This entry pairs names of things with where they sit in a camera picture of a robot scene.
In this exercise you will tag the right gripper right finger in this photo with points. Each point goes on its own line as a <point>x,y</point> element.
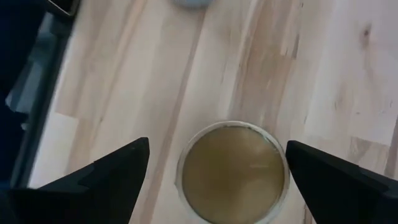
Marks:
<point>329,193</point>

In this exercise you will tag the floral candle tin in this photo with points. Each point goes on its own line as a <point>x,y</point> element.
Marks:
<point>192,2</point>

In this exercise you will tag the black table frame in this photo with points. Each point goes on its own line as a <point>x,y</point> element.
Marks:
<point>63,34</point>

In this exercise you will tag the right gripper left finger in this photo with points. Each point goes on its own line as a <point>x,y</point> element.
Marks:
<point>115,186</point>

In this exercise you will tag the round tan-top tin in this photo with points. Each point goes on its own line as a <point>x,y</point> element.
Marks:
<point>233,174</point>

